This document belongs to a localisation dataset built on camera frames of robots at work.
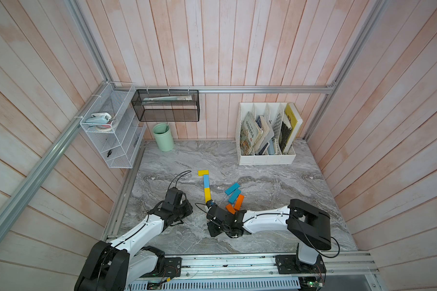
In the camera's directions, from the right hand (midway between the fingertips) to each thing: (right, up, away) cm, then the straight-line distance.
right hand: (208, 226), depth 85 cm
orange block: (+16, +10, +7) cm, 20 cm away
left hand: (-8, +7, +2) cm, 11 cm away
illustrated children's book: (+24, +48, +16) cm, 56 cm away
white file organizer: (+35, +37, +19) cm, 54 cm away
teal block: (+12, +16, +12) cm, 24 cm away
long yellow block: (-1, +13, +10) cm, 16 cm away
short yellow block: (-4, +24, +19) cm, 31 cm away
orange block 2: (+11, +7, +5) cm, 14 cm away
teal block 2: (+13, +13, +9) cm, 20 cm away
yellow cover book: (+46, +52, +8) cm, 69 cm away
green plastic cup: (-28, +45, +21) cm, 57 cm away
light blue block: (-2, +20, +16) cm, 25 cm away
